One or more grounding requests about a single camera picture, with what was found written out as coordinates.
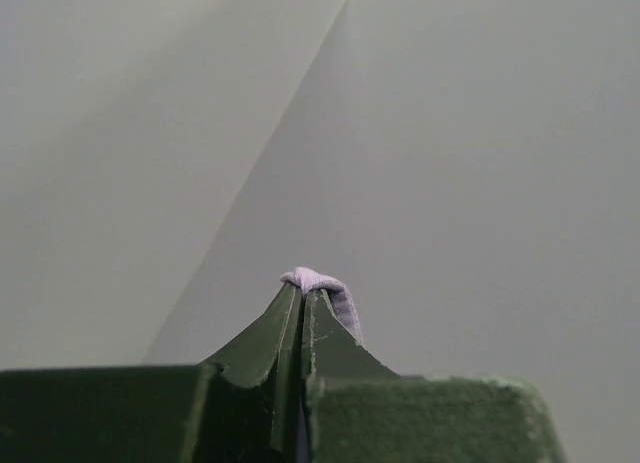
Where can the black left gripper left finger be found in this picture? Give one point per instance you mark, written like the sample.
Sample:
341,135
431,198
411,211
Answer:
241,404

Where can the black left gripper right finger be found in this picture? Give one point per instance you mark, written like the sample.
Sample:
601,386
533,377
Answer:
358,410

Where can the lavender purple t-shirt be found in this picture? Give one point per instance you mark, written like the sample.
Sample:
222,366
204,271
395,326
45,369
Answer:
340,298

